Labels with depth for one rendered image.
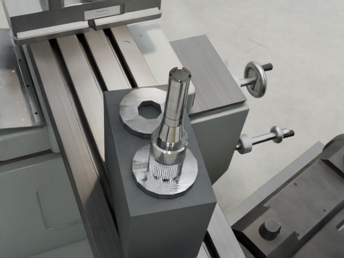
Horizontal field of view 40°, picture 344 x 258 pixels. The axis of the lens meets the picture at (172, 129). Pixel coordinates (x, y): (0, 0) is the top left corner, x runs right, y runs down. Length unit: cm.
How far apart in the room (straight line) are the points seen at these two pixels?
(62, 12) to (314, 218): 79
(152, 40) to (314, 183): 58
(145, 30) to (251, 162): 95
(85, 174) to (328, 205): 70
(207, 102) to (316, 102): 119
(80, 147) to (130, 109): 23
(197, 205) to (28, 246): 95
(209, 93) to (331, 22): 169
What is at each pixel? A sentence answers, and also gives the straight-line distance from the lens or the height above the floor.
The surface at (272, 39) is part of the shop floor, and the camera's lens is 263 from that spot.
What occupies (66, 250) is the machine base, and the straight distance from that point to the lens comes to 158.
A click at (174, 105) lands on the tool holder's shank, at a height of 125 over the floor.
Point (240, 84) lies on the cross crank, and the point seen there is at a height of 62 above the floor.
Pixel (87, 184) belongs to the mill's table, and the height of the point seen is 91.
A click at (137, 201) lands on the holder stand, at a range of 63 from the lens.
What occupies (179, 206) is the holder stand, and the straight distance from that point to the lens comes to 63.
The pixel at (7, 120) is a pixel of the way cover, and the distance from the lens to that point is 103.
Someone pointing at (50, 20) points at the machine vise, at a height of 95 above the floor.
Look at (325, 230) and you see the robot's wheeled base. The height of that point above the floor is 57.
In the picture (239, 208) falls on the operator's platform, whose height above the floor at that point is 40.
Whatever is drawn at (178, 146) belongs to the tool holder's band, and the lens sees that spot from 58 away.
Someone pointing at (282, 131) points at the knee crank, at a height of 50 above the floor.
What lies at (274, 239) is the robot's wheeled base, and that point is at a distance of 119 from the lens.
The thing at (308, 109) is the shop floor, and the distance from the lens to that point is 234.
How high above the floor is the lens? 164
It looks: 52 degrees down
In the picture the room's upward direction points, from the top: 9 degrees clockwise
